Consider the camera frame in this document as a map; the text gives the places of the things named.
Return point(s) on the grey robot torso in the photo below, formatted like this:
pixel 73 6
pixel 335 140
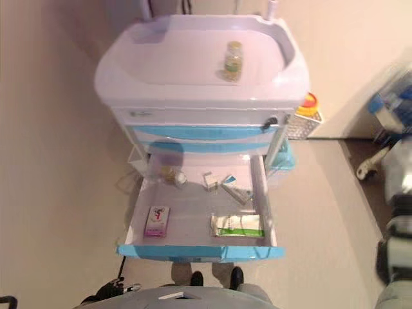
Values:
pixel 193 301

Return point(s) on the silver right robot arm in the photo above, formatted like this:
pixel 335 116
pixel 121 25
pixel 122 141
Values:
pixel 396 251

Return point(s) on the grey robot leg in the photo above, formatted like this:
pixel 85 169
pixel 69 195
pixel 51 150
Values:
pixel 236 277
pixel 196 279

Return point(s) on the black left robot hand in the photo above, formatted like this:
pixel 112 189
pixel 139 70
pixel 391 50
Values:
pixel 114 289

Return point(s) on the blue and white medicine box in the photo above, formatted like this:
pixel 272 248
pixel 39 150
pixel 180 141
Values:
pixel 236 191

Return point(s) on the white medical cart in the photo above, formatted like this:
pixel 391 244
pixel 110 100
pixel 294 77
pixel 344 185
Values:
pixel 180 64

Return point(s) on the blue bed corner clip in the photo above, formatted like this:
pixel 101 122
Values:
pixel 376 104

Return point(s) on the glass jar of yellow pills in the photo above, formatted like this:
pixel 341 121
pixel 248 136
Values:
pixel 169 174

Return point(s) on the green and white medicine box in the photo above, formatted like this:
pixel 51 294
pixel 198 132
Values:
pixel 238 225

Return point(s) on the grey left robot leg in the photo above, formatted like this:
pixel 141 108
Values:
pixel 196 279

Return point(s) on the white hospital bed frame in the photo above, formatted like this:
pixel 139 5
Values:
pixel 389 116

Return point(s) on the pink medicine box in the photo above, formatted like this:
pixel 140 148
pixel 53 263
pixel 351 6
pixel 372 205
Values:
pixel 157 222

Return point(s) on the pill jar with green label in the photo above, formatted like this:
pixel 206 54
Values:
pixel 233 61

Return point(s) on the blue fronted cart drawer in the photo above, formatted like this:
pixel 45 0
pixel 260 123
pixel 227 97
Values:
pixel 193 209
pixel 209 147
pixel 206 132

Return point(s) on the bed caster wheel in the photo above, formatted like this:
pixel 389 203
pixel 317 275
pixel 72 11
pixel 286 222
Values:
pixel 363 170

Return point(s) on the light blue waste bin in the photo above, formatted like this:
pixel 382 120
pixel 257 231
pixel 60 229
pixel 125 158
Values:
pixel 283 161

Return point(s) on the white pill bottle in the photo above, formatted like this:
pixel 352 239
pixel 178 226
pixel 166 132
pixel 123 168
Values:
pixel 180 178

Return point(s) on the white perforated basket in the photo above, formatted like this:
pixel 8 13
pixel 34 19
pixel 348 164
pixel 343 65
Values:
pixel 302 128

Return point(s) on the white IV pole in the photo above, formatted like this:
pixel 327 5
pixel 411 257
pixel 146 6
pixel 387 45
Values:
pixel 271 9

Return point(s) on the black cart lock key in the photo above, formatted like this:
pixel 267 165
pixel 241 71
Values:
pixel 270 122

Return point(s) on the grey right robot leg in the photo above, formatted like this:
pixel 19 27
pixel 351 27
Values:
pixel 236 277

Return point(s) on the small white open box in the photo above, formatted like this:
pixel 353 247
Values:
pixel 210 181

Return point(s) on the yellow sharps container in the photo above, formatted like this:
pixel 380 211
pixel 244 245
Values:
pixel 307 106

